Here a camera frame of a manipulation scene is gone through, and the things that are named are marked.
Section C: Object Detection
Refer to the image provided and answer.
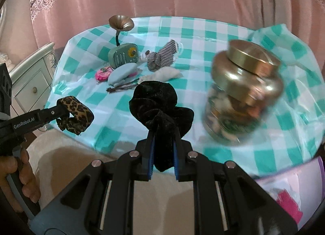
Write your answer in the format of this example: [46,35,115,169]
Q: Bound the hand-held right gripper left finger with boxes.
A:
[32,130,156,235]

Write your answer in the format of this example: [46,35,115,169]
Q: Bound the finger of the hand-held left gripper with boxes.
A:
[38,103,71,129]

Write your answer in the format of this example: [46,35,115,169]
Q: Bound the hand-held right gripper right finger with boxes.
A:
[174,132,299,235]

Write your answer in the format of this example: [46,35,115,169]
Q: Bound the leopard print scrunchie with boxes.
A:
[56,96,95,135]

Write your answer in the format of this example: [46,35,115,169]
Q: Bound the black velvet scrunchie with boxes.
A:
[129,81,195,172]

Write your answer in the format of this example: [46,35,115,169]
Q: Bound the pink and white storage box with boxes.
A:
[254,156,325,230]

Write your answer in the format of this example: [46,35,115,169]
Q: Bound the person's left hand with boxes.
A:
[0,148,41,212]

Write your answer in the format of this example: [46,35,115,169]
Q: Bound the white carved nightstand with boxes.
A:
[9,42,57,124]

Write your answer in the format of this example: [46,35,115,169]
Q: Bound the pink coin purse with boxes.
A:
[95,67,113,83]

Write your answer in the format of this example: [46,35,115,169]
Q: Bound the brown hair clip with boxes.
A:
[106,82,140,94]

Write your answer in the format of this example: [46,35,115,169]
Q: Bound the light blue pouch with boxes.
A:
[107,63,139,86]

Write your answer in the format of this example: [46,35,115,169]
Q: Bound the white fluffy cloth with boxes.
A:
[138,69,183,84]

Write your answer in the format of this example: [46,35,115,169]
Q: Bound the green radio with brass horn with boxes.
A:
[108,15,139,70]

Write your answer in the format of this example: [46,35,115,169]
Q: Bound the houndstooth cloth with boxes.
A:
[145,39,184,71]

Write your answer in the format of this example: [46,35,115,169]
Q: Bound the glass jar with gold lid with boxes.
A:
[202,40,284,146]

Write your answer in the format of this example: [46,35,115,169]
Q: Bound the pink towel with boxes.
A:
[275,189,304,221]

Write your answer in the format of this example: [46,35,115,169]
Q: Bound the teal checked tablecloth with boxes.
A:
[44,16,325,177]

